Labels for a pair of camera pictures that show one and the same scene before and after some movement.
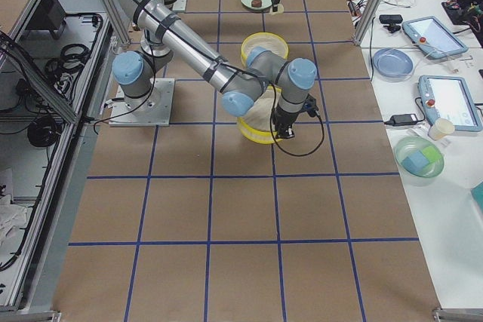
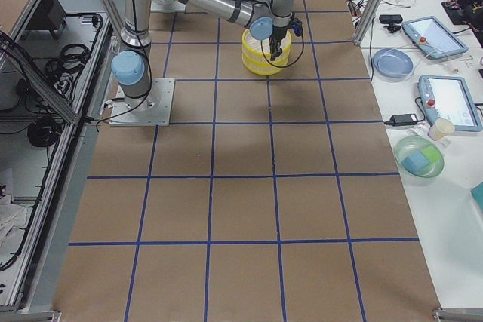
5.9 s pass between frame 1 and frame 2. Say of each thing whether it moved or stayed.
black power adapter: stayed
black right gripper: moved
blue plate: stayed
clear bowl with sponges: stayed
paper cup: stayed
